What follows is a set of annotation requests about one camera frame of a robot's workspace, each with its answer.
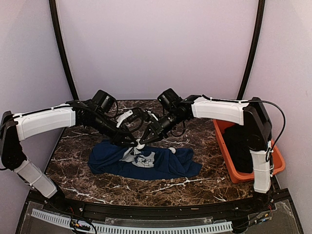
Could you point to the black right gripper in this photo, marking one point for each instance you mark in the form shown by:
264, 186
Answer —
157, 129

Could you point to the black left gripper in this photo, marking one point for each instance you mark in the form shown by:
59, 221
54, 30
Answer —
117, 139

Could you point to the round gold white brooch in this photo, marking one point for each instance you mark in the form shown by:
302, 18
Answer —
173, 150

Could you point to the blue printed t-shirt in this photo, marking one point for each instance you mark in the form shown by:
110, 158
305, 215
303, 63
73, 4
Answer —
150, 163

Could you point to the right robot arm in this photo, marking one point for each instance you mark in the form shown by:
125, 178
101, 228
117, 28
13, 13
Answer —
248, 139

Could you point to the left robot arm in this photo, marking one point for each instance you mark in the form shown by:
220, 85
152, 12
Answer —
18, 127

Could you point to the black garment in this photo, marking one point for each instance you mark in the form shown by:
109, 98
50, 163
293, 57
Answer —
236, 142

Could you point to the orange plastic basket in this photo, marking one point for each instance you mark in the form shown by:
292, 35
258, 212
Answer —
238, 177

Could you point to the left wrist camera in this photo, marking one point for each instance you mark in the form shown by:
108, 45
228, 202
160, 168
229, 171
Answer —
129, 116

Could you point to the white slotted cable duct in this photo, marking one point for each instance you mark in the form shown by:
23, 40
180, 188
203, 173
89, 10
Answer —
133, 226

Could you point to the black front rail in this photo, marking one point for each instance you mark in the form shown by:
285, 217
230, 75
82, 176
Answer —
231, 210

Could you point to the left black frame post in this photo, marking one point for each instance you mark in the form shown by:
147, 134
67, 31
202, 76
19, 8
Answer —
61, 48

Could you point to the black frame post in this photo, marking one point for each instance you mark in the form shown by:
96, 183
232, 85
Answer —
253, 48
61, 48

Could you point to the right black frame post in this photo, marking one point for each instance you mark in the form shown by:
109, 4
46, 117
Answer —
253, 48

